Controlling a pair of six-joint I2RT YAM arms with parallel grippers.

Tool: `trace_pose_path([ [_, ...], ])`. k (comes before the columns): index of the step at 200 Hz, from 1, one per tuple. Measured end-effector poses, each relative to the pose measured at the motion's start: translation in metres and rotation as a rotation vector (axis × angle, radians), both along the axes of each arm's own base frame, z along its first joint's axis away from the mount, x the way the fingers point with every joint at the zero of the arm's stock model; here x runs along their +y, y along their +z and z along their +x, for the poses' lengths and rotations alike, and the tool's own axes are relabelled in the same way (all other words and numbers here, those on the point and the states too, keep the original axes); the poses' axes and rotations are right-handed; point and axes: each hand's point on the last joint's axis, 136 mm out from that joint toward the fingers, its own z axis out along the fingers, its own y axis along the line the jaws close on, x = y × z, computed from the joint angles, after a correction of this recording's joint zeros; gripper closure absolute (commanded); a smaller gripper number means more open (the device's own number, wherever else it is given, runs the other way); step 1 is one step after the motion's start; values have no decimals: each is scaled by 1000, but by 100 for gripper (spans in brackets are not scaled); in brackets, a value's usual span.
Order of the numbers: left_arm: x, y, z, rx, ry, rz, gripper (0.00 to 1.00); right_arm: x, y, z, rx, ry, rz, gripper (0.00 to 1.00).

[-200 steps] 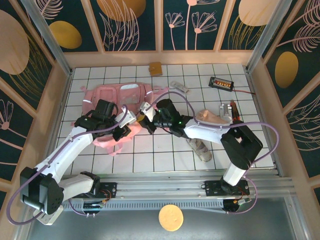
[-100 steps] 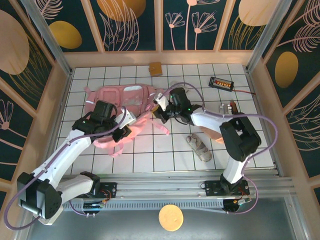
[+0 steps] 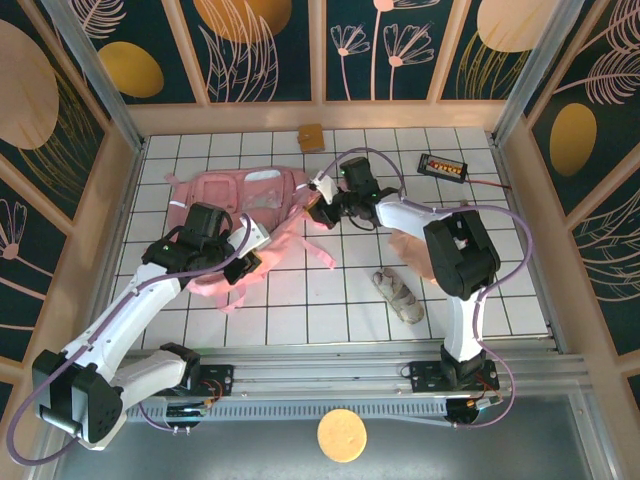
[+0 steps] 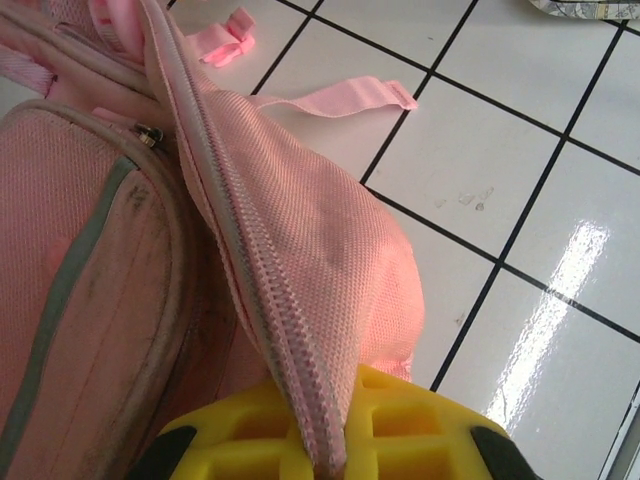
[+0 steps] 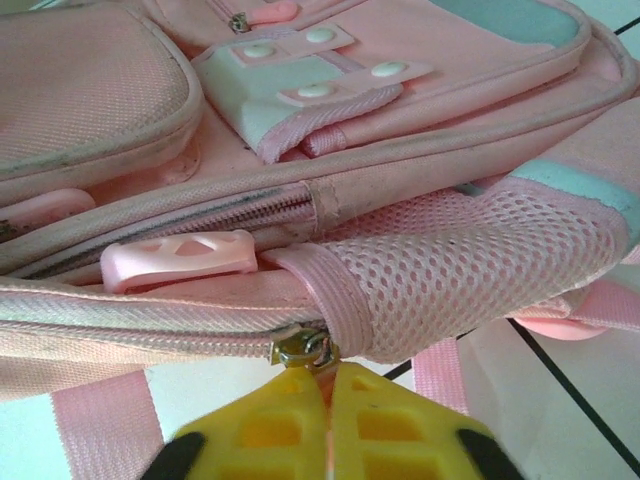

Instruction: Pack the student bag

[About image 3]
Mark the peach fabric pouch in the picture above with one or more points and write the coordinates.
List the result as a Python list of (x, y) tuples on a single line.
[(407, 250)]

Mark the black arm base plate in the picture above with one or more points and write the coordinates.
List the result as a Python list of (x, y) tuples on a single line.
[(425, 375), (220, 380)]

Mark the aluminium corner post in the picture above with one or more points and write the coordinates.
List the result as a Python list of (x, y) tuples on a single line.
[(95, 75), (535, 65)]

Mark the floral patterned pencil case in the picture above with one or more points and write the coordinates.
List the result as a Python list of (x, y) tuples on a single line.
[(400, 297)]

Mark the black electronic board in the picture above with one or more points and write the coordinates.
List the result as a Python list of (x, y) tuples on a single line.
[(442, 166)]

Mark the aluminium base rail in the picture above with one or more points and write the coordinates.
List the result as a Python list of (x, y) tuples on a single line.
[(320, 372)]

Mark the black connector box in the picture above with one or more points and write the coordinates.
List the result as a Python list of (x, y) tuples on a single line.
[(462, 412), (182, 417)]

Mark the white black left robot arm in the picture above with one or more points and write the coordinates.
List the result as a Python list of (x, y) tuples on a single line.
[(145, 300)]

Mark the brown leather wallet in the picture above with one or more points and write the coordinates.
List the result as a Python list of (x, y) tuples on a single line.
[(311, 137)]

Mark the pink student backpack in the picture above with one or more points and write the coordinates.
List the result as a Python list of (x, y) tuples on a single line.
[(225, 190)]

